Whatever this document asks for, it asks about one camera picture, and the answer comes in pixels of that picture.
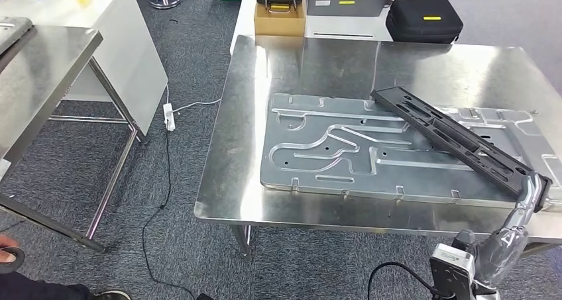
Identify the person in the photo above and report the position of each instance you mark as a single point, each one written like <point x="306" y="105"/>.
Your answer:
<point x="35" y="289"/>

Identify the stainless steel table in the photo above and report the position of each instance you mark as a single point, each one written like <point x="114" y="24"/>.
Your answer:
<point x="44" y="70"/>

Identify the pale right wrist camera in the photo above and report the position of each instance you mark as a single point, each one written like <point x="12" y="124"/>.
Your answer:
<point x="452" y="267"/>

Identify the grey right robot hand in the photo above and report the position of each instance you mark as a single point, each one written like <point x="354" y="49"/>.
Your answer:
<point x="500" y="254"/>

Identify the black handheld switch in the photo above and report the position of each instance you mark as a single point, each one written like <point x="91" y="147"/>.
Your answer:
<point x="20" y="259"/>

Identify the cardboard box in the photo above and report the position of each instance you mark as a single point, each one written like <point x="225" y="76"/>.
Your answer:
<point x="279" y="26"/>

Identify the white desk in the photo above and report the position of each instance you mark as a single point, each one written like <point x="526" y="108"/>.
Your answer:
<point x="127" y="48"/>

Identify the stainless steel workbench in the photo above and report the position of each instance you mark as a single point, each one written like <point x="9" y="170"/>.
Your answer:
<point x="237" y="179"/>

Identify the long black plastic part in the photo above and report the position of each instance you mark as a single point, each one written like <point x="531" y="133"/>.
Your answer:
<point x="461" y="142"/>

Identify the person's left hand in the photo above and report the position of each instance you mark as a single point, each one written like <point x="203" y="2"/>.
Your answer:
<point x="5" y="243"/>

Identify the black zip case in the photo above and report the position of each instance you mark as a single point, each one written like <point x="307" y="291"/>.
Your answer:
<point x="423" y="28"/>

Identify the grey metal part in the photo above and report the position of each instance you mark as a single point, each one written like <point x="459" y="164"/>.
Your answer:
<point x="13" y="30"/>

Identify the stamped sheet metal panel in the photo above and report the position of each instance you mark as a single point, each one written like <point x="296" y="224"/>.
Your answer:
<point x="329" y="170"/>

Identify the white power strip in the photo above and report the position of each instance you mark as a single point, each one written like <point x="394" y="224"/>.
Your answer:
<point x="169" y="117"/>

